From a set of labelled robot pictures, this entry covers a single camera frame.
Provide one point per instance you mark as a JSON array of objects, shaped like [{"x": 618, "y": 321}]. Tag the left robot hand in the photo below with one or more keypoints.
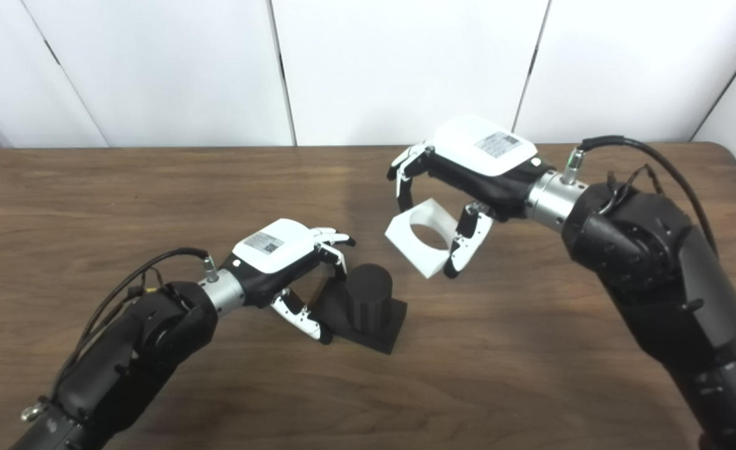
[{"x": 274, "y": 253}]

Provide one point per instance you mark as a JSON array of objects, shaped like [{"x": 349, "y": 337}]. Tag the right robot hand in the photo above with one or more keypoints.
[{"x": 487, "y": 162}]

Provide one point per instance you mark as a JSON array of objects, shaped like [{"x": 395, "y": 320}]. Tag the black peg with square base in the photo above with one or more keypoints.
[{"x": 368, "y": 300}]

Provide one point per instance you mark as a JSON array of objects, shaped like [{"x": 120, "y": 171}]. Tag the white square piece with hole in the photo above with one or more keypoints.
[{"x": 408, "y": 247}]

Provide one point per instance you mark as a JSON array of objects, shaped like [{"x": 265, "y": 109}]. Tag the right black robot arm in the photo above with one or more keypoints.
[{"x": 668, "y": 281}]

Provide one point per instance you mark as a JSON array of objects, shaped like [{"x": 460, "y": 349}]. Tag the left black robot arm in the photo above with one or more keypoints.
[{"x": 124, "y": 356}]

